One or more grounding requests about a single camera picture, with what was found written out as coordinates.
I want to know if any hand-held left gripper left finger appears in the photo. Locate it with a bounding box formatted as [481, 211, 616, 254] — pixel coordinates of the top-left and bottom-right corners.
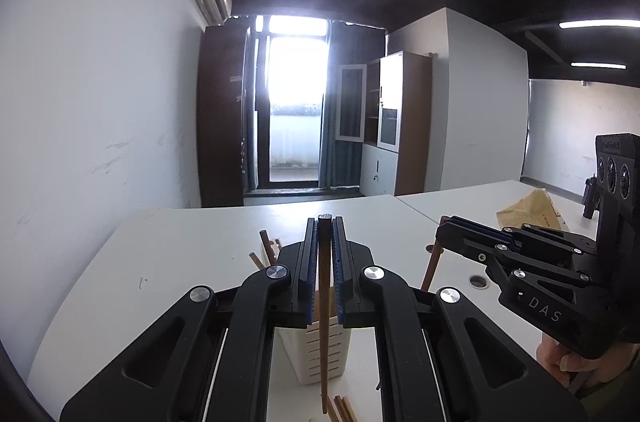
[60, 219, 319, 422]

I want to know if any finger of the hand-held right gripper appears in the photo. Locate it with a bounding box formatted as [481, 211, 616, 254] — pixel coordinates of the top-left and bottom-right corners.
[449, 215, 599, 276]
[434, 221, 624, 361]

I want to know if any dark brown chopstick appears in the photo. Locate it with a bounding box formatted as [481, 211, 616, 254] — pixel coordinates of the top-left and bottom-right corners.
[318, 213, 334, 414]

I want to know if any brown paper envelope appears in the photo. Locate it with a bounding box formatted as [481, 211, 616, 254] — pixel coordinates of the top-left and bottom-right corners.
[496, 187, 569, 234]

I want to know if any cream slotted utensil holder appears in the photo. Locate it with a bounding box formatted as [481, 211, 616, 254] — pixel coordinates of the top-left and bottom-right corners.
[274, 287, 352, 386]

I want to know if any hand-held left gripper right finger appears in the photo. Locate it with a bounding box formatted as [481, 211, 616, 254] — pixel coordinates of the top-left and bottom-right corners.
[331, 216, 589, 422]

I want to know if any small black handheld device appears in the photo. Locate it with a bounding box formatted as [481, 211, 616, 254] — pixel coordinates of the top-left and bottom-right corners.
[582, 175, 601, 219]

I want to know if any grey blue curtain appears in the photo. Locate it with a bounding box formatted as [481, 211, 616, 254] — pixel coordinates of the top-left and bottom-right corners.
[319, 21, 389, 191]

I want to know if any person's right hand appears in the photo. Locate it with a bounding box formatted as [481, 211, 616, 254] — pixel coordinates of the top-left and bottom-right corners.
[536, 331, 638, 399]

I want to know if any wooden cabinet with white doors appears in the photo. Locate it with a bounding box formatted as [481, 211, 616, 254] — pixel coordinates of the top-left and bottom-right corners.
[334, 50, 434, 198]

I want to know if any glass balcony door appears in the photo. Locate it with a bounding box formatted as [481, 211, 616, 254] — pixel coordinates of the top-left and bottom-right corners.
[244, 14, 332, 191]

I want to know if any dark brown wardrobe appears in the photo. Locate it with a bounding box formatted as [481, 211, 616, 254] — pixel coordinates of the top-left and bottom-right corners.
[196, 24, 249, 209]

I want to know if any reddish brown chopstick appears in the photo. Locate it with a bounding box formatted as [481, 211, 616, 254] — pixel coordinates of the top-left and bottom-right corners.
[420, 215, 450, 293]

